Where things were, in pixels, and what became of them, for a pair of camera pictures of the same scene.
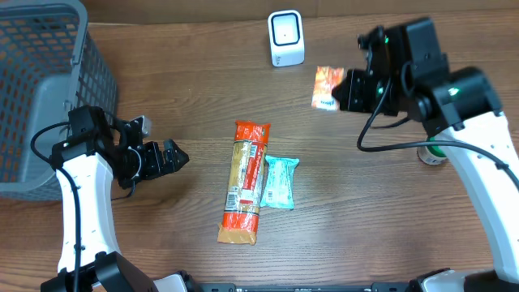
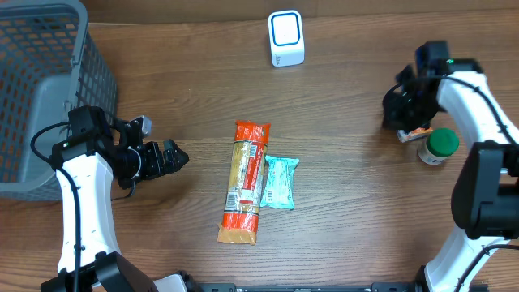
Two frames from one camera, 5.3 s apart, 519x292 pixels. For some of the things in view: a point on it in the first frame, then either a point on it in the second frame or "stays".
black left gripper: (160, 158) stays
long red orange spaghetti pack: (241, 217) stays
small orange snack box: (326, 79) to (406, 135)
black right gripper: (349, 88) to (391, 119)
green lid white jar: (431, 155) stays
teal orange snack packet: (278, 191) stays
